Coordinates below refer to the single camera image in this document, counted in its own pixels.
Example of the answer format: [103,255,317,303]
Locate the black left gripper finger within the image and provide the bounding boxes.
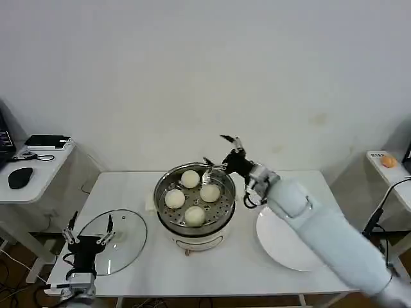
[96,214,116,245]
[62,210,80,244]

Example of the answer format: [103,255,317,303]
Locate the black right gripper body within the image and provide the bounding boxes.
[221,150,255,178]

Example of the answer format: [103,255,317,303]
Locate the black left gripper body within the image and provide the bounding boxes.
[67,235,104,273]

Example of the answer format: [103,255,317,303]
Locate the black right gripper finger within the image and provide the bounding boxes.
[220,134,245,155]
[202,157,229,173]

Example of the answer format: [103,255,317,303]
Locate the white steamed bun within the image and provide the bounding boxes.
[184,205,206,227]
[164,189,186,210]
[200,184,221,203]
[180,169,199,189]

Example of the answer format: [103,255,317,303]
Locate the round glass lid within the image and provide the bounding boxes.
[73,209,148,277]

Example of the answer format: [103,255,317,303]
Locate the perforated steel steamer basket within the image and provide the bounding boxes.
[153,162,236,229]

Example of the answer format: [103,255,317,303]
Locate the white side desk with mouse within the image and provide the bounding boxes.
[0,141,76,284]

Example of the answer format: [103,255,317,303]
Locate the black computer mouse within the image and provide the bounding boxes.
[8,166,35,189]

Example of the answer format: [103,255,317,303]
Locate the white electric cooker pot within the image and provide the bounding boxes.
[146,187,248,257]

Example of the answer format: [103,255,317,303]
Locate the white round plate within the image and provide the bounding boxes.
[256,205,326,272]

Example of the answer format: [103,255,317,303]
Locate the flat black box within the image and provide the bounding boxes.
[24,134,72,150]

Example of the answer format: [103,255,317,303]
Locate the black laptop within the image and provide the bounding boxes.
[0,99,17,171]

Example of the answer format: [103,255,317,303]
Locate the white side desk with button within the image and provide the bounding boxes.
[367,150,411,278]

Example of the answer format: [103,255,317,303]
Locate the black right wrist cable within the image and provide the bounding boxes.
[242,182,268,209]

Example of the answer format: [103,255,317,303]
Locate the black cable with plug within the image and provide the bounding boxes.
[17,151,55,163]

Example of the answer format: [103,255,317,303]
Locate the long black hanging cable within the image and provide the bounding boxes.
[361,178,411,267]

